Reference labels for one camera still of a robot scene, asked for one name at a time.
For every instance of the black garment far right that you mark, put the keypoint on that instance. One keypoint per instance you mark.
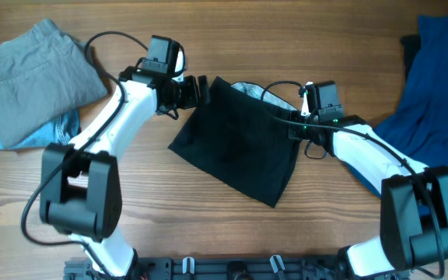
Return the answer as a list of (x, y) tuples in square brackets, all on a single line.
[(411, 46)]

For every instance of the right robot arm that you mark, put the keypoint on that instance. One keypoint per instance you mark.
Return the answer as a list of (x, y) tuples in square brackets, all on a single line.
[(414, 198)]

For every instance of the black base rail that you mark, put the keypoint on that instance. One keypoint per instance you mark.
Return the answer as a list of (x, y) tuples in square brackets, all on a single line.
[(302, 268)]

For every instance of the white rail clip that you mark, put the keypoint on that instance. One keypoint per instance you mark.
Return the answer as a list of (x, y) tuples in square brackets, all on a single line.
[(188, 266), (277, 264)]

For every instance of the blue garment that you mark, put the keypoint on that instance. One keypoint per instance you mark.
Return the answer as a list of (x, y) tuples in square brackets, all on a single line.
[(418, 126)]

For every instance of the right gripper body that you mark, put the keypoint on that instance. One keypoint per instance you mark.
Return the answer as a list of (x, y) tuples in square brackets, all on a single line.
[(294, 130)]

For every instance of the black shorts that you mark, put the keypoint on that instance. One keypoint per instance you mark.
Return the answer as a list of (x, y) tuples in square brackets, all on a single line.
[(241, 138)]

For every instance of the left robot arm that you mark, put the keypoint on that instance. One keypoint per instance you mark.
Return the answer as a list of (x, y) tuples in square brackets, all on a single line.
[(80, 195)]

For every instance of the folded light blue jeans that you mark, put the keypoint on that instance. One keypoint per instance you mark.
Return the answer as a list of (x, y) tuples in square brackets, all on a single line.
[(59, 130)]

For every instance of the folded grey trousers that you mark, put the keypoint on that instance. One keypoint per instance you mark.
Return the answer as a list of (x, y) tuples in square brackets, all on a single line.
[(43, 74)]

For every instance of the left white rail clip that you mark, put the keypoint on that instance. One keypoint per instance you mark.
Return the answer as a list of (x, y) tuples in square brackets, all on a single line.
[(188, 266)]

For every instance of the right white rail clip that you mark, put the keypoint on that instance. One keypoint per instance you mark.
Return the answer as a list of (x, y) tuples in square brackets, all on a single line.
[(277, 264)]

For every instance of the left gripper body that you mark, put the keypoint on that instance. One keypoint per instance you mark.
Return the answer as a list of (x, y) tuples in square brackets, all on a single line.
[(194, 92)]

